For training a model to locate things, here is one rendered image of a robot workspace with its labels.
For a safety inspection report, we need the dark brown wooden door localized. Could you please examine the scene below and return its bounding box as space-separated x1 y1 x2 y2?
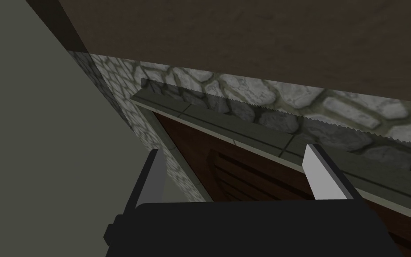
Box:
152 111 411 257

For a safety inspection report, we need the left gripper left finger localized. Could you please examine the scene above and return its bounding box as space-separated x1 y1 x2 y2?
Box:
125 148 167 210

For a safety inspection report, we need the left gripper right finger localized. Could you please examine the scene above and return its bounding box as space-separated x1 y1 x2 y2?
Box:
302 144 365 200

